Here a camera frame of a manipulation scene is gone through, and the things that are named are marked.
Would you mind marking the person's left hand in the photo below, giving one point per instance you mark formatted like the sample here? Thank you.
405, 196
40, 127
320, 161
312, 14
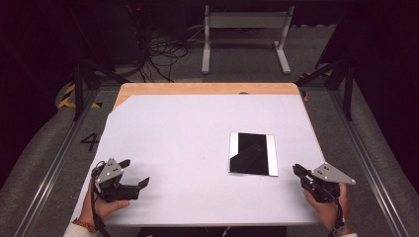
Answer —
102, 208

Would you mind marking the black metal stand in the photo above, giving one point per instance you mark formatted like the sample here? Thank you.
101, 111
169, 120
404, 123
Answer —
347, 92
78, 92

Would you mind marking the yellow black floor tape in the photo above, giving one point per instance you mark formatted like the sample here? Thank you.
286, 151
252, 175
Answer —
67, 95

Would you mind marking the wooden table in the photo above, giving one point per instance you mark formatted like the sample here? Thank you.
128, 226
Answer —
204, 88

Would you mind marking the aluminium floor rail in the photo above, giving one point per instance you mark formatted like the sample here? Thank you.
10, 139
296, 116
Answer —
365, 164
56, 164

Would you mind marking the white table sheet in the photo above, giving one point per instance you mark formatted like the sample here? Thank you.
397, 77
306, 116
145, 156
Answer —
184, 131

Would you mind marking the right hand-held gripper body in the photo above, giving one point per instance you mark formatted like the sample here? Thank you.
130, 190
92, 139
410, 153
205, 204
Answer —
324, 184

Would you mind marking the person's right hand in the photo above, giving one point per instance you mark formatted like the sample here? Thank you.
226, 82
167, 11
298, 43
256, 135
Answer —
326, 210

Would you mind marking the white metal table frame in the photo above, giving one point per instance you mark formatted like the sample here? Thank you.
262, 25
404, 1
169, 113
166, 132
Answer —
245, 20

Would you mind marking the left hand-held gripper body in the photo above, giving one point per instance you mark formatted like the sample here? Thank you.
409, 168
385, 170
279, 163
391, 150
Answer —
110, 184

